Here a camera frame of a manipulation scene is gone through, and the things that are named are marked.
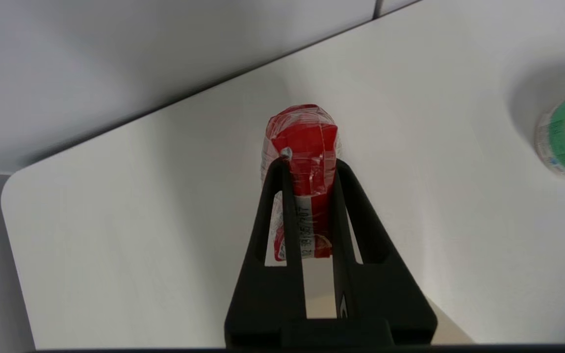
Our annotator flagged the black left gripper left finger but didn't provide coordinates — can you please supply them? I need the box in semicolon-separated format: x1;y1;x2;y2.
225;158;308;349

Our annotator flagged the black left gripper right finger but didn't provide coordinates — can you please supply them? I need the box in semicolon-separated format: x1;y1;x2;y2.
331;159;437;346

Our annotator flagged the red snack packet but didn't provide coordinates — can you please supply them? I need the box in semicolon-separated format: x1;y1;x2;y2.
261;104;342;262

